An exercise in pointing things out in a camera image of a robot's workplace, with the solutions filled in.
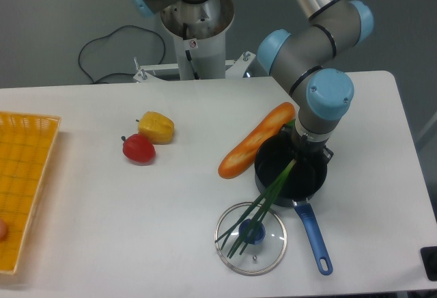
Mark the black device at table edge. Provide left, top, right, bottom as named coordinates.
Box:
left=420, top=246, right=437, bottom=282

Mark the green onion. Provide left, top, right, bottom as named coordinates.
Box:
left=215, top=159, right=296, bottom=258

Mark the black pot blue handle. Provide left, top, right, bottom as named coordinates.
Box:
left=255, top=133, right=333, bottom=275

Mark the orange bread loaf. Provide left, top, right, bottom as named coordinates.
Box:
left=218, top=102, right=296, bottom=179

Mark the glass lid blue knob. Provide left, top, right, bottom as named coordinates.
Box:
left=214, top=202, right=287, bottom=276

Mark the yellow woven basket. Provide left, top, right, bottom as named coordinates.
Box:
left=1, top=111, right=61, bottom=275

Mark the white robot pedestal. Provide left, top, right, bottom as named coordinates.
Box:
left=132, top=0, right=257, bottom=82

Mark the black cable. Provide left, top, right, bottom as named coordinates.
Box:
left=78, top=25, right=167, bottom=85

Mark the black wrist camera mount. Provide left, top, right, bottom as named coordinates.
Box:
left=322, top=146, right=334, bottom=164

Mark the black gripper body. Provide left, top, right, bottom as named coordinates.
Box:
left=291, top=133, right=327, bottom=163

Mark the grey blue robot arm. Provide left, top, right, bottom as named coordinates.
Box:
left=132, top=0, right=373, bottom=156

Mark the green bell pepper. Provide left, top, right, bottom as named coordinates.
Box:
left=286, top=119, right=296, bottom=127

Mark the yellow bell pepper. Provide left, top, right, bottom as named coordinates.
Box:
left=137, top=111, right=175, bottom=144

